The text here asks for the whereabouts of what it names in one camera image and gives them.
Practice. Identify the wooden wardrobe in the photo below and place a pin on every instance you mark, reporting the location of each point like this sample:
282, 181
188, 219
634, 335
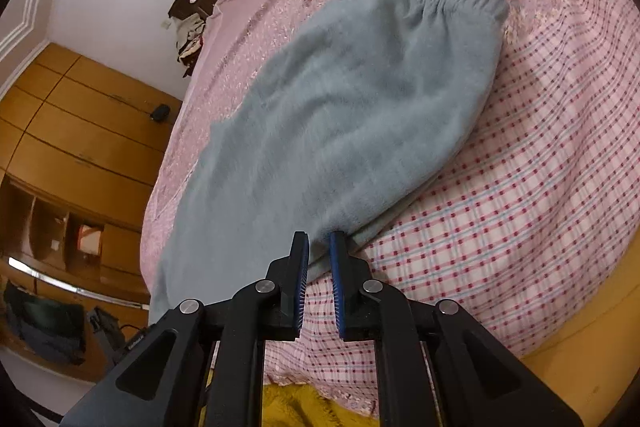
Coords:
75, 122

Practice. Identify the red item in shelf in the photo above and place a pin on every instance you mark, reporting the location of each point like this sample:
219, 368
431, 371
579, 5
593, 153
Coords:
90, 239

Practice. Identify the pink patchwork quilt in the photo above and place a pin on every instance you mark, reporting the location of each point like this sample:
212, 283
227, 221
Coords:
500, 207

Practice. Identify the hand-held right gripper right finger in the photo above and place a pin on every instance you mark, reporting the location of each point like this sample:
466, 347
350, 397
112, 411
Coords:
337, 287

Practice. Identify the grey-blue fleece pants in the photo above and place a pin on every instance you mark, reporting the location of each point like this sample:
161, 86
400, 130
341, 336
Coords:
340, 107

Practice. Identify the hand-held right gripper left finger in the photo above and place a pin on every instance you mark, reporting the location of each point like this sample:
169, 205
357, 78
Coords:
301, 287

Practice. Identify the heap of mixed clothes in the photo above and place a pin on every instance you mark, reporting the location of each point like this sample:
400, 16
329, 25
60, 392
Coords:
189, 42

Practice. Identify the yellow cloth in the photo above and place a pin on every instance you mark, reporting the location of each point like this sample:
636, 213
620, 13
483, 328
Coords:
295, 407

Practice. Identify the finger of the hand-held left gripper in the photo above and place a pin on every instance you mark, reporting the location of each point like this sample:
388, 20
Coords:
105, 329

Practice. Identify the pile of dark clothes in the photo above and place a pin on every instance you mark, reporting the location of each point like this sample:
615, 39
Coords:
45, 327

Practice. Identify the wooden desk with shelves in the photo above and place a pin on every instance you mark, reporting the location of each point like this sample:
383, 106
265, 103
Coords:
120, 252

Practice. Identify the small black device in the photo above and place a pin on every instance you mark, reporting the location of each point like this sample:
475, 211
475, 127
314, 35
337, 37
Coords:
160, 113

